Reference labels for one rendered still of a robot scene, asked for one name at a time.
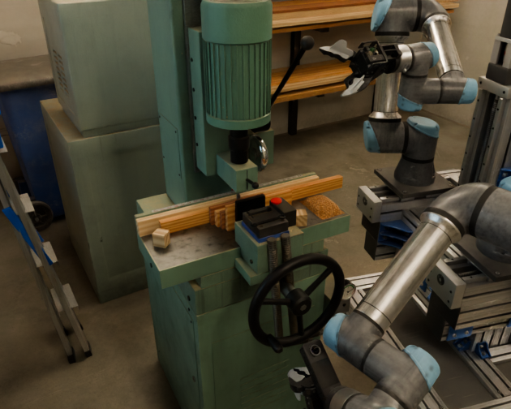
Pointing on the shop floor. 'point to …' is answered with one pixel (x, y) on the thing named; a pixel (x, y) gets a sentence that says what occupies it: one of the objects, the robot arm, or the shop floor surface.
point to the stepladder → (19, 222)
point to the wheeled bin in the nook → (28, 129)
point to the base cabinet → (225, 351)
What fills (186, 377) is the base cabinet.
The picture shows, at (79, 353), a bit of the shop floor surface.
